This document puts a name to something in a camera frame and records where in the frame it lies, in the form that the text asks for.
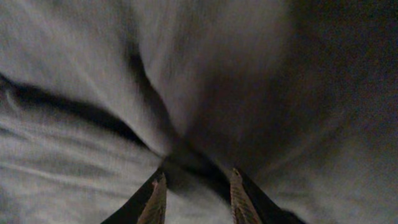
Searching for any black garment in pile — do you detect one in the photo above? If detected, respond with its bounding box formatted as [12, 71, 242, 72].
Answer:
[1, 1, 397, 223]

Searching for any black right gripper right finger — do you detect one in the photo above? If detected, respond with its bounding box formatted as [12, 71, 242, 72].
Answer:
[230, 169, 305, 224]

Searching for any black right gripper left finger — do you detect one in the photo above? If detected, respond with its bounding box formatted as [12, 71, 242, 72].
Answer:
[101, 169, 167, 224]

